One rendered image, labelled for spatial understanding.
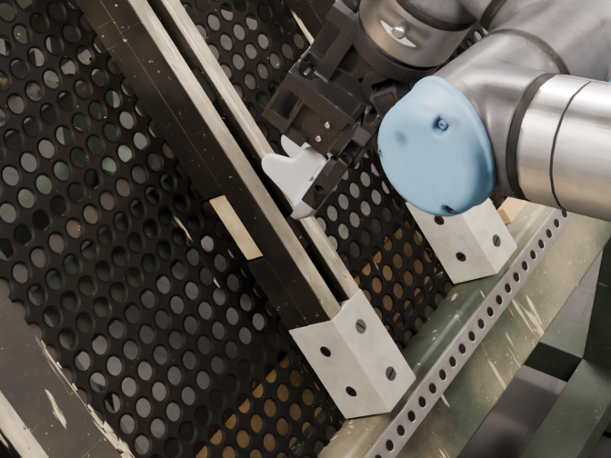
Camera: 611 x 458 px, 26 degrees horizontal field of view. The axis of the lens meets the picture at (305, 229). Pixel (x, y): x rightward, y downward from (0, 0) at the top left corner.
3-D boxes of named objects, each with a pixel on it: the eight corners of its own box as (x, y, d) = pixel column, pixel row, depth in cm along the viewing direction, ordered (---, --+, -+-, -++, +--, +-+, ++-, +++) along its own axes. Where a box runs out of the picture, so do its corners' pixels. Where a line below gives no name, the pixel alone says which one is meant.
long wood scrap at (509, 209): (504, 224, 177) (511, 222, 176) (496, 210, 176) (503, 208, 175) (532, 189, 183) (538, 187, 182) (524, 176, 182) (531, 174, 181)
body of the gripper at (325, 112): (298, 74, 106) (366, -32, 97) (385, 138, 106) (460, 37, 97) (255, 124, 101) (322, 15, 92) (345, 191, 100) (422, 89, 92)
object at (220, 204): (246, 261, 143) (265, 255, 141) (207, 200, 141) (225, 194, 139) (262, 245, 145) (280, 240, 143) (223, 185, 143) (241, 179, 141)
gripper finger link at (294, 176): (250, 181, 110) (295, 111, 103) (307, 224, 110) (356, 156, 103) (232, 202, 108) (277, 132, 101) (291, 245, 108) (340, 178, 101)
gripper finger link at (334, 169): (315, 175, 106) (364, 107, 100) (333, 188, 106) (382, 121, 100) (290, 207, 103) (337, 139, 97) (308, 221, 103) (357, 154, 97)
